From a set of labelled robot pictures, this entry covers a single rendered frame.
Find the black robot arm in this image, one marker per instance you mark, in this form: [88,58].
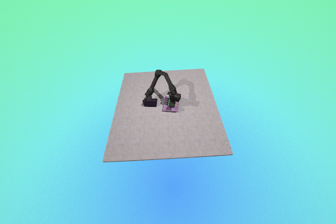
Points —
[172,94]

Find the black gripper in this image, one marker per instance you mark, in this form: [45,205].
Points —
[172,103]

